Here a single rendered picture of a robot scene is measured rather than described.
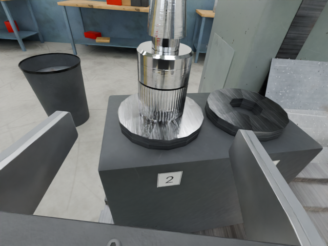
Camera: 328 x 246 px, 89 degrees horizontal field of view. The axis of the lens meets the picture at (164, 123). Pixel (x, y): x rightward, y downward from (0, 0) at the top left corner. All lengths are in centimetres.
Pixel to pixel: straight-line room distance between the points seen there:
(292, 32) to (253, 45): 10
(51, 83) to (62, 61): 44
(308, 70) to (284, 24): 17
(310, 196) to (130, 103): 39
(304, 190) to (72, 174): 144
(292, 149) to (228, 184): 7
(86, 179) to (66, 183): 14
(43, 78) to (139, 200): 157
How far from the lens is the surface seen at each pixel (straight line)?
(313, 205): 45
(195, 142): 17
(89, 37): 437
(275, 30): 59
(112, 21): 451
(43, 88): 175
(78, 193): 146
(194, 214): 25
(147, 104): 15
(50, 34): 516
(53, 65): 211
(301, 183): 50
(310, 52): 68
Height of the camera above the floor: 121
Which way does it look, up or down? 39 degrees down
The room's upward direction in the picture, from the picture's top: 5 degrees clockwise
